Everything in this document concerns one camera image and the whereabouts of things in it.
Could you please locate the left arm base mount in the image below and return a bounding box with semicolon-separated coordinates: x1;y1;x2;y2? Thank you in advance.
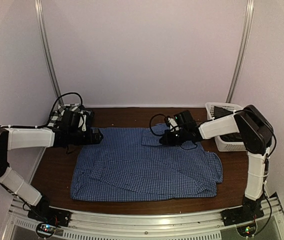
27;206;71;227

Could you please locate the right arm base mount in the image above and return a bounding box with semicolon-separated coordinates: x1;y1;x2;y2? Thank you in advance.
220;206;265;227

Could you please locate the black white plaid shirt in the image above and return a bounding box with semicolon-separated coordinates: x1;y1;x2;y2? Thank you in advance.
48;103;82;127

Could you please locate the black garment in basket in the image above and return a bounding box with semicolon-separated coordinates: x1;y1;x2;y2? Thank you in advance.
212;106;242;142

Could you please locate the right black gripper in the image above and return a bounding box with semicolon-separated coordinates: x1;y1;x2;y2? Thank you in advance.
159;127;189;146

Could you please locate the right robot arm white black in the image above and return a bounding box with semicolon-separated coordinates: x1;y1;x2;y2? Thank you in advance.
159;104;277;221

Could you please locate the circuit board with leds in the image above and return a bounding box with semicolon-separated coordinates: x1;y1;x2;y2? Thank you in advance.
236;222;257;238
35;222;57;238

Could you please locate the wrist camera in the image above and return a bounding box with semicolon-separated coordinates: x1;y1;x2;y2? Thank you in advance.
79;113;87;132
165;116;179;132

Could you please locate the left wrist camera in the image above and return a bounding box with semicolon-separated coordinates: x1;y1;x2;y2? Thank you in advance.
79;113;87;132

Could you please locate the blue checked long sleeve shirt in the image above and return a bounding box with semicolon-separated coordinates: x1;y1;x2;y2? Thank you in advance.
70;123;223;202

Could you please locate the black camera cable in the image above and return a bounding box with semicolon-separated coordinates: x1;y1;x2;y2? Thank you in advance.
148;113;200;152
45;91;84;126

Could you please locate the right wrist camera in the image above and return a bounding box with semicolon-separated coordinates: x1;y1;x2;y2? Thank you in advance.
165;116;179;132

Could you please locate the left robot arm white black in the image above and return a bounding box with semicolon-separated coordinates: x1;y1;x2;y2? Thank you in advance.
0;109;104;222

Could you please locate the front aluminium rail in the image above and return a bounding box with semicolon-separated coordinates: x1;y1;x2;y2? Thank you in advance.
0;197;284;240

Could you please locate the right circuit board with leds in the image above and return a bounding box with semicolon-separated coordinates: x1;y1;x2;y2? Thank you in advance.
236;222;257;238

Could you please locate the left black camera cable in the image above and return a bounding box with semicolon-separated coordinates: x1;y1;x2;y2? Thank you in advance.
45;91;84;126

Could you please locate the left aluminium frame post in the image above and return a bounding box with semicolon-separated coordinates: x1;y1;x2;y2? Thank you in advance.
34;0;62;98

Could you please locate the right aluminium frame post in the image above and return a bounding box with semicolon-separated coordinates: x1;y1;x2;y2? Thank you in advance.
226;0;255;103

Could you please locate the right black camera cable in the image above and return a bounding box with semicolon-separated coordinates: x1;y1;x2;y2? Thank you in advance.
148;113;200;152

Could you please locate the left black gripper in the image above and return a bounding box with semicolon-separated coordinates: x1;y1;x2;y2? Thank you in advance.
68;128;103;146

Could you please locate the white plastic laundry basket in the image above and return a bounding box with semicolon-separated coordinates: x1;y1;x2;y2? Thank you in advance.
205;102;246;152

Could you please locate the aluminium frame post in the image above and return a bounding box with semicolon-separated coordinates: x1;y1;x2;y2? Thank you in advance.
226;0;255;103
34;0;62;98

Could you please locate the left circuit board with leds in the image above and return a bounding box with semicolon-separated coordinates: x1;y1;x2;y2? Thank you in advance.
35;222;57;238

